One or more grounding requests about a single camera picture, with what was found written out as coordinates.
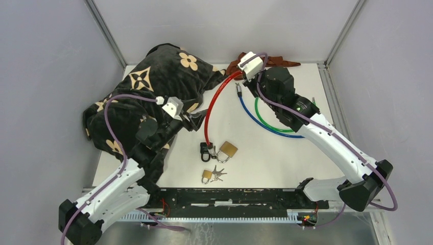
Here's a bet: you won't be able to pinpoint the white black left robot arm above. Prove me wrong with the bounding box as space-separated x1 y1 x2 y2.
59 108 208 244

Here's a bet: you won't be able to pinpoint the small brass padlock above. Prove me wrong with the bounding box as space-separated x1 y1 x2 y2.
201 169 213 184

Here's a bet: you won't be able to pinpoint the red cable lock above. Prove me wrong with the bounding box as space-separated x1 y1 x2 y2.
204 70 243 159

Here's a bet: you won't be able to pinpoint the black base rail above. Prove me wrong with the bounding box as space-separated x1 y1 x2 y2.
145 188 329 218

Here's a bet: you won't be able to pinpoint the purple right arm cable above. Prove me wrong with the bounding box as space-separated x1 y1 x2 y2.
240 52 399 229

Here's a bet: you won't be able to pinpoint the black padlock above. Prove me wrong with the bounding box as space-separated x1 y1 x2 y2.
200 142 212 162

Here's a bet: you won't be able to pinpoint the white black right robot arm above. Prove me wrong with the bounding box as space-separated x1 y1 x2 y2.
243 67 398 211

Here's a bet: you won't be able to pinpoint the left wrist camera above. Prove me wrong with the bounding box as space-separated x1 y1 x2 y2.
162 97 184 120

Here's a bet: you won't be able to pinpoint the brown crumpled cloth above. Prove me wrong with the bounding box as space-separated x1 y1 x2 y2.
225 52 301 79

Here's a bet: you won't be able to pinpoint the small padlock keys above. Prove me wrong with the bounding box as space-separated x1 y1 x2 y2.
211 166 226 182

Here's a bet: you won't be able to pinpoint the blue cable lock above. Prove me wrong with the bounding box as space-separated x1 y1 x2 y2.
235 83 304 139

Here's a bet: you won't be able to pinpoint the green cable lock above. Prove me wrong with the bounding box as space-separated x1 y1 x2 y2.
254 97 295 133

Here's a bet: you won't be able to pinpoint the white slotted cable duct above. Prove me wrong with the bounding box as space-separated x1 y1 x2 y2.
118 210 302 225

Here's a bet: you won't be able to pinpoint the black floral patterned blanket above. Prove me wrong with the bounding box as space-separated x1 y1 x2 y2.
82 43 226 190

